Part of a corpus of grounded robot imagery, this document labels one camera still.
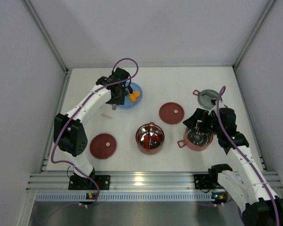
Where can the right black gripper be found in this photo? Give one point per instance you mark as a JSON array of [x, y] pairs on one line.
[[201, 119]]

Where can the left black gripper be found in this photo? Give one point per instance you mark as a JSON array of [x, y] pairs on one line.
[[117, 100]]

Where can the orange food slices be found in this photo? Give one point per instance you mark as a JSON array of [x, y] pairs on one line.
[[134, 96]]

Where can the red sausage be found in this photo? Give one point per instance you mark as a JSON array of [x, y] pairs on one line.
[[147, 139]]

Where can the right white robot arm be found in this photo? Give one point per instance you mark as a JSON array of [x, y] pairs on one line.
[[258, 203]]

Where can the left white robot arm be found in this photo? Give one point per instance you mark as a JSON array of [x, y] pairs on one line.
[[69, 132]]

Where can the blue plate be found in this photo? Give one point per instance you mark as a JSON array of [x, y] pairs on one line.
[[128, 104]]

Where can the red lid near plate centre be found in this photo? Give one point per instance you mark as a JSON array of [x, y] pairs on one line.
[[171, 113]]

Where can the red steel bowl centre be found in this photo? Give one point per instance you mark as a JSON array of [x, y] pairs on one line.
[[150, 129]]

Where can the red lid left front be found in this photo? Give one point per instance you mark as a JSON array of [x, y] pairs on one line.
[[103, 146]]

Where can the grey lid with handle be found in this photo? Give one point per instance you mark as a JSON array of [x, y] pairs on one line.
[[206, 98]]

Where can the red steel bowl with handle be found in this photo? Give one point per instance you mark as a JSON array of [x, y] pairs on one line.
[[195, 140]]

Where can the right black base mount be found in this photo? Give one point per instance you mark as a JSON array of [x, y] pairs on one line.
[[202, 181]]

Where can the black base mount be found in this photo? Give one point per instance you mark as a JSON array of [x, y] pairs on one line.
[[96, 182], [202, 181]]

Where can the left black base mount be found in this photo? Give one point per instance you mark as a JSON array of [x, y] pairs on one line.
[[96, 182]]

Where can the aluminium front rail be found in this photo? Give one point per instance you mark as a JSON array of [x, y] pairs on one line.
[[119, 181]]

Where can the perforated cable duct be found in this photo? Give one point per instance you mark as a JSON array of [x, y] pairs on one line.
[[129, 196]]

